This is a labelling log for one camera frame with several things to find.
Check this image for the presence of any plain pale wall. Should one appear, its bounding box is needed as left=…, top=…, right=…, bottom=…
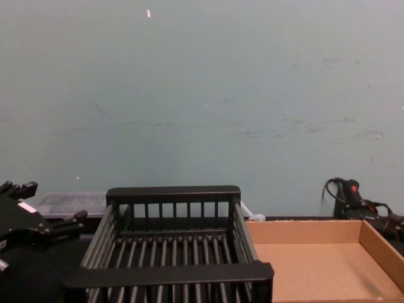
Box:
left=0, top=0, right=404, bottom=218

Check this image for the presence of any clear plastic case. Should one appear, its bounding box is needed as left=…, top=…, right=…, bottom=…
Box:
left=33, top=191, right=109, bottom=220

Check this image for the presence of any black rack with steel bars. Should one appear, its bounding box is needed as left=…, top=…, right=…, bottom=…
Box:
left=61, top=185, right=275, bottom=303

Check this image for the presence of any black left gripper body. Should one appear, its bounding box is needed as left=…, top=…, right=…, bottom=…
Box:
left=0, top=192, right=52, bottom=253

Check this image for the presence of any shallow brown cardboard tray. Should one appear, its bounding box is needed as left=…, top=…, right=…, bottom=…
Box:
left=244, top=219, right=404, bottom=303

